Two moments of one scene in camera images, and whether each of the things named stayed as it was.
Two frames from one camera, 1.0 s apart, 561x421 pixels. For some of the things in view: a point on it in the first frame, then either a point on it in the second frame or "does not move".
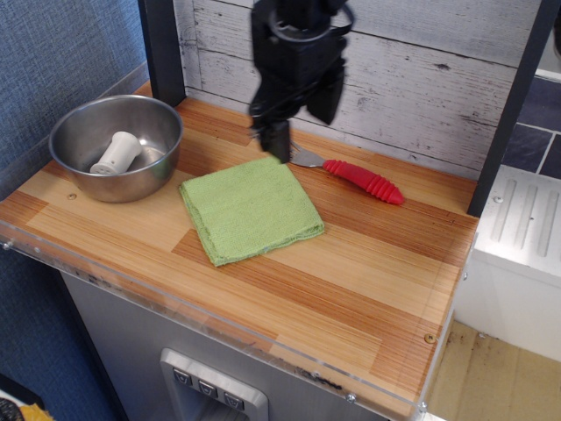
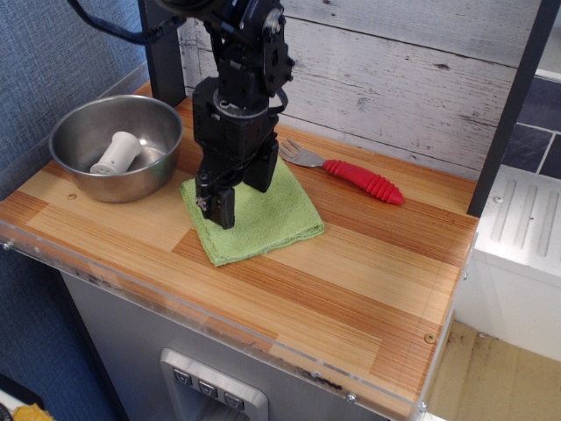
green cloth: x=248 y=212 does not move
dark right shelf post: x=534 y=53 does not move
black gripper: x=299 y=49 -> x=230 y=143
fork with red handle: x=371 y=184 does not move
